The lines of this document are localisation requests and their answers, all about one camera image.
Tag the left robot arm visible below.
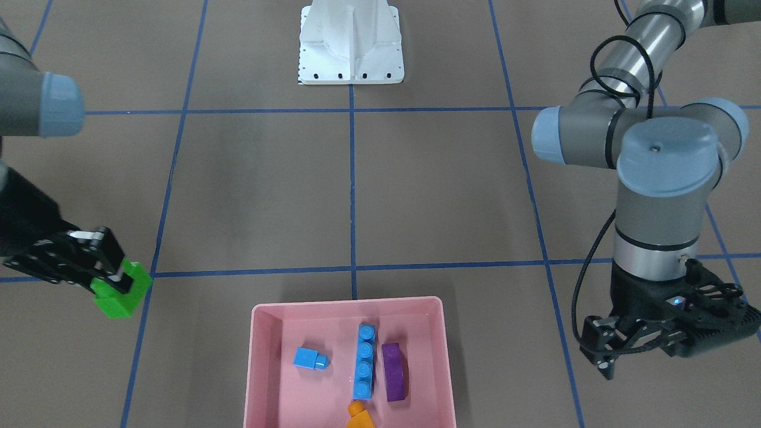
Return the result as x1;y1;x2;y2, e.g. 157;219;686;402
531;1;759;380

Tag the pink plastic box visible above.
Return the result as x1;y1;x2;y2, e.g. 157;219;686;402
244;296;457;427

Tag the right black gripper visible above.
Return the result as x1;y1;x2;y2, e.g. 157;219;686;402
1;167;133;295

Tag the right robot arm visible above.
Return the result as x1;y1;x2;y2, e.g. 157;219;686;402
1;23;134;295

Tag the long blue four-stud block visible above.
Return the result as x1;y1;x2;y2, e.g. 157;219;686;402
351;323;377;401

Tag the purple sloped block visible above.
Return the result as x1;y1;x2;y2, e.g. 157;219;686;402
381;342;407;402

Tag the orange sloped block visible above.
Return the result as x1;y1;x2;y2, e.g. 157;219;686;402
345;401;376;428

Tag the green block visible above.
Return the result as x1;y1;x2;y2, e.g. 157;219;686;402
90;259;153;319

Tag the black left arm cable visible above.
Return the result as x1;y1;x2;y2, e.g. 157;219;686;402
571;0;662;345

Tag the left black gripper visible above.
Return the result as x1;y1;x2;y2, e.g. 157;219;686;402
580;259;760;381

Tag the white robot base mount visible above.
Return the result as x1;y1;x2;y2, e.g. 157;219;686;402
297;1;405;85

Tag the small blue block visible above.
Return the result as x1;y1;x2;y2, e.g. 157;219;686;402
293;347;331;370

